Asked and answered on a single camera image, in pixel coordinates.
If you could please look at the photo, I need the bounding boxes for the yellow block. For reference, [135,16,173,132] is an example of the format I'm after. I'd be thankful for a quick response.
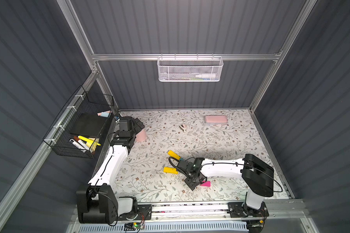
[167,150,181,160]
[163,167,178,174]

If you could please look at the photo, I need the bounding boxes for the magenta small block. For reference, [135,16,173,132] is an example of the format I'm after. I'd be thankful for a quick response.
[200,181,211,187]

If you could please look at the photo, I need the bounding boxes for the black notebook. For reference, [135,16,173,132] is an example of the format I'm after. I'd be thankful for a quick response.
[70,113,107,138]

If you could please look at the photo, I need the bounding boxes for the white wire basket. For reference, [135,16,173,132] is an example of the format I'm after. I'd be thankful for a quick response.
[157,55,224,82]

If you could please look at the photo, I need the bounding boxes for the black wire basket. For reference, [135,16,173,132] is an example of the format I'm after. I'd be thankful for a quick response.
[43,86,115,159]

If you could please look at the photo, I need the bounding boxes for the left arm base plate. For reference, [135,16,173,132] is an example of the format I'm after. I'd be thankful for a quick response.
[118,204,152,221]

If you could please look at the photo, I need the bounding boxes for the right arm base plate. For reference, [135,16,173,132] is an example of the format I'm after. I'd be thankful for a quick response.
[227,202,269,218]

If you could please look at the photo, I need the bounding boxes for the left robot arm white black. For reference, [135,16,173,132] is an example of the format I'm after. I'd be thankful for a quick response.
[76,115,144,226]

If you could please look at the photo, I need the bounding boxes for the white bottle in basket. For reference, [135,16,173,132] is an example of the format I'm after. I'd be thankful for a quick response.
[195,73,216,80]

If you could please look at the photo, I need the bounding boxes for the yellow highlighter marker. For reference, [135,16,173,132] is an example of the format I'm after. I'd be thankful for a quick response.
[78,136,101,148]

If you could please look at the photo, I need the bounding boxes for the pastel sticky notes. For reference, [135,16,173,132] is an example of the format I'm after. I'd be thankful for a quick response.
[97,111,111,118]

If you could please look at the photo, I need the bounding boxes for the pink pen cup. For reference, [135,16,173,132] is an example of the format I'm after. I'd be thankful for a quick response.
[135,129,147,142]

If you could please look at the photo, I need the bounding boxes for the small green circuit board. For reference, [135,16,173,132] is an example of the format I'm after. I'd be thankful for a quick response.
[123,222,145,232]

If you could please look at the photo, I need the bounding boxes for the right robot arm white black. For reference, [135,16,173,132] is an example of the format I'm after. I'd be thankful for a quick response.
[168,154,275,210]

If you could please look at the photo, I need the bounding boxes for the white marker in basket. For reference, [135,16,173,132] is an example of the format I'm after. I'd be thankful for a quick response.
[69,139,87,152]

